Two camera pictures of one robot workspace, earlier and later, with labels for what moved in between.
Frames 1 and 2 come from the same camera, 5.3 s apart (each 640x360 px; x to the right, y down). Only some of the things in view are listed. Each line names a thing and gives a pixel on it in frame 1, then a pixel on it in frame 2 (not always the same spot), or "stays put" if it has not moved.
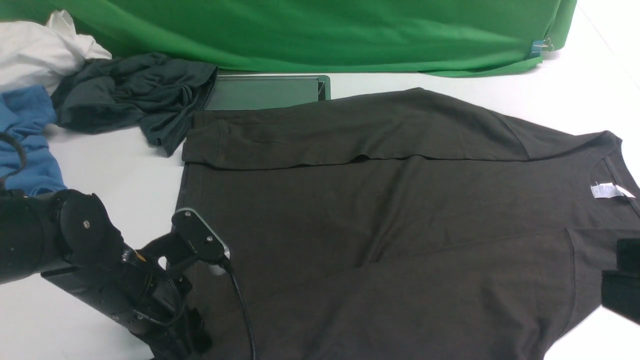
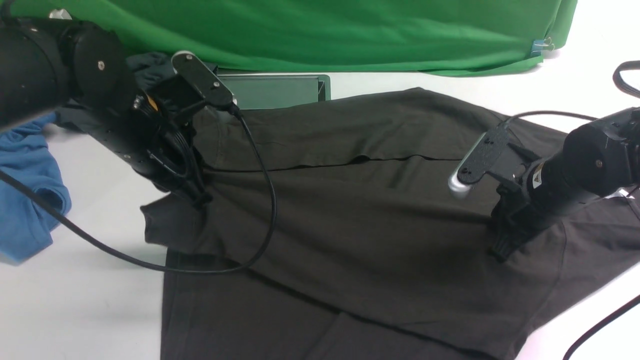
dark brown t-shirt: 417,225 stays put
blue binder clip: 536,48 stays put
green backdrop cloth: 432,37 stays put
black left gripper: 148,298 to 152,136
